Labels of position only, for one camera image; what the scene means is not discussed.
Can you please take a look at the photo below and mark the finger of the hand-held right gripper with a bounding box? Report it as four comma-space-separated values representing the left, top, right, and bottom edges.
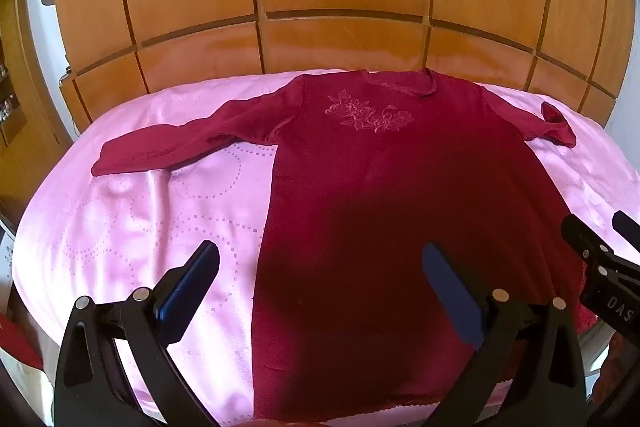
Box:
560, 213, 617, 279
612, 210, 640, 254

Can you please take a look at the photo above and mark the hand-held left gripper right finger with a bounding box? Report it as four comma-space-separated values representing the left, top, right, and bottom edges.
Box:
421, 242, 589, 427

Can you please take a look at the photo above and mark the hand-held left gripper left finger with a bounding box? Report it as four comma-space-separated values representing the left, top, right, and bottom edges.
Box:
52, 239, 221, 427

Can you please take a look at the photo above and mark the dark red long-sleeve shirt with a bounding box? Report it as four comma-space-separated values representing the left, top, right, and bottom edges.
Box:
91, 68, 599, 425

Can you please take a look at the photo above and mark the pink dotted bedspread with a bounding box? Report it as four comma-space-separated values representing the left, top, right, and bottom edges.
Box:
9, 69, 640, 427

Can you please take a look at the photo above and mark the red cloth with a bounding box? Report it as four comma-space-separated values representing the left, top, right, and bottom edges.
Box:
0, 311, 47, 374

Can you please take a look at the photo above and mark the white appliance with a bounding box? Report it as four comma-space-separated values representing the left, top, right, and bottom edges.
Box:
0, 214, 22, 308

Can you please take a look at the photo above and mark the wooden shelf unit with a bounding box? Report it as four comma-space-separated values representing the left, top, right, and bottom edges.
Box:
0, 0, 68, 210

